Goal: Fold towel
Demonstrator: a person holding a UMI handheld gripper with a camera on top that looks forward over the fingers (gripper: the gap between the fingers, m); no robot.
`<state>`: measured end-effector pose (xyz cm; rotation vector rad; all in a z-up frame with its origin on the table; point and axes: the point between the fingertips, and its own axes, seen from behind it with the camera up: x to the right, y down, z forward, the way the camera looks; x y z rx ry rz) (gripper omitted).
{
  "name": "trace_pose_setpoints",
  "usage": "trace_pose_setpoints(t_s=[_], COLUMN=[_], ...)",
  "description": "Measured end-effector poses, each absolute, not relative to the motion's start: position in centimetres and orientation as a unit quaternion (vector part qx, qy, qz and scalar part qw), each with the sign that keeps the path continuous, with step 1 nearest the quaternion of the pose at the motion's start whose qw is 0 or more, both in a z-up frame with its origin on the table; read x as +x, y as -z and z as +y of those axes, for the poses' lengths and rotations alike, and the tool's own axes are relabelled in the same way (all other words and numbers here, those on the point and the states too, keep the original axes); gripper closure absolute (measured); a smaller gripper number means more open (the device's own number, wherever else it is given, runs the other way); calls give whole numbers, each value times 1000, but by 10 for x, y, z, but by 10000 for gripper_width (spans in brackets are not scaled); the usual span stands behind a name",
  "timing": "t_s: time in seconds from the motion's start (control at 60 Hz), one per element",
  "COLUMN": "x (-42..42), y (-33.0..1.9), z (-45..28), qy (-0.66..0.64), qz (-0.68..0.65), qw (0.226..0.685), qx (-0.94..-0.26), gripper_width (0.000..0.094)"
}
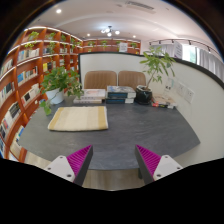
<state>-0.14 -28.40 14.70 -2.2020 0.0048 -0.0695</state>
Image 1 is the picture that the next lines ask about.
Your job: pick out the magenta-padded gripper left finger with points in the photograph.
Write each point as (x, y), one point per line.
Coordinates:
(58, 165)

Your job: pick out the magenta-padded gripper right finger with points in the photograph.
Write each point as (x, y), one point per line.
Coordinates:
(167, 165)

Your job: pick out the cream towel with yellow stripes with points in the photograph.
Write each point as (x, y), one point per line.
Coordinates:
(78, 118)

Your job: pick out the small stack of books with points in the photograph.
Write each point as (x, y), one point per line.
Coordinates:
(164, 101)

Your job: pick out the white book with plain cover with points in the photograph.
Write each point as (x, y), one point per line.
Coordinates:
(87, 100)

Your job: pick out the small tree in black pot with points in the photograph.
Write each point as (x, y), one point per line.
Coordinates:
(144, 95)

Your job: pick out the thin blue-spined book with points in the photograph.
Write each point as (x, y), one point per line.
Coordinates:
(119, 100)

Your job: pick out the white book with face cover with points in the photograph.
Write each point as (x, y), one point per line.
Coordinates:
(94, 93)

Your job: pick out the pothos plant in white pot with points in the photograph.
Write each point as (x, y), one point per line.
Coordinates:
(58, 81)

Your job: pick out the blue-spined book with photo cover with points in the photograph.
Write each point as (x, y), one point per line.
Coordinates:
(120, 91)

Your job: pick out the orange wooden bookshelf unit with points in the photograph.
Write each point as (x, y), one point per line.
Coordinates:
(20, 83)

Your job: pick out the brown leather chair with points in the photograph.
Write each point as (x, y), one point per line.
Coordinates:
(100, 80)
(131, 79)

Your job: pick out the white sheer curtain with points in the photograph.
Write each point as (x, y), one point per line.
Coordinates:
(208, 60)

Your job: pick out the white poster on shelf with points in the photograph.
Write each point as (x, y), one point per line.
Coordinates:
(123, 47)

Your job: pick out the ceiling lamp with round bulbs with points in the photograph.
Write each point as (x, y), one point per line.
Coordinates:
(109, 31)

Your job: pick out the ceiling air vent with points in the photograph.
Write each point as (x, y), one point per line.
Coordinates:
(140, 6)

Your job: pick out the white wall socket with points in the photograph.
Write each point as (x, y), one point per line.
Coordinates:
(189, 95)
(180, 89)

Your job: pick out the black ceiling track light rail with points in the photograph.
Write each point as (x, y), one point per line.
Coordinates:
(173, 40)

